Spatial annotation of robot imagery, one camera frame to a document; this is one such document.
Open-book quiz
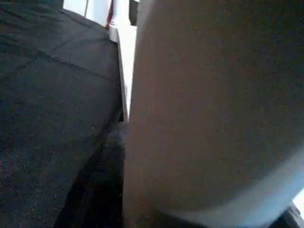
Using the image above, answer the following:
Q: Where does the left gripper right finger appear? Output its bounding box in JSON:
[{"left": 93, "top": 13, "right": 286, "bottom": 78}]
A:
[{"left": 273, "top": 205, "right": 304, "bottom": 228}]

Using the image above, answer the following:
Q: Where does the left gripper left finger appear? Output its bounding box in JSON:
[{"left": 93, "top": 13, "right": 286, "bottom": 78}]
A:
[{"left": 54, "top": 132, "right": 127, "bottom": 228}]

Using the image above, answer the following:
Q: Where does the white plastic table leg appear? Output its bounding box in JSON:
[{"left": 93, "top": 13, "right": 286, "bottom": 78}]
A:
[{"left": 123, "top": 0, "right": 304, "bottom": 228}]

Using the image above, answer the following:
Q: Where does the black work mat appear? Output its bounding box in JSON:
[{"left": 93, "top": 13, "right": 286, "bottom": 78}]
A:
[{"left": 0, "top": 0, "right": 126, "bottom": 228}]

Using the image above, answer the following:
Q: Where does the white flat panel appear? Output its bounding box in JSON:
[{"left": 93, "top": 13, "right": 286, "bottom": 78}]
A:
[{"left": 109, "top": 23, "right": 138, "bottom": 122}]

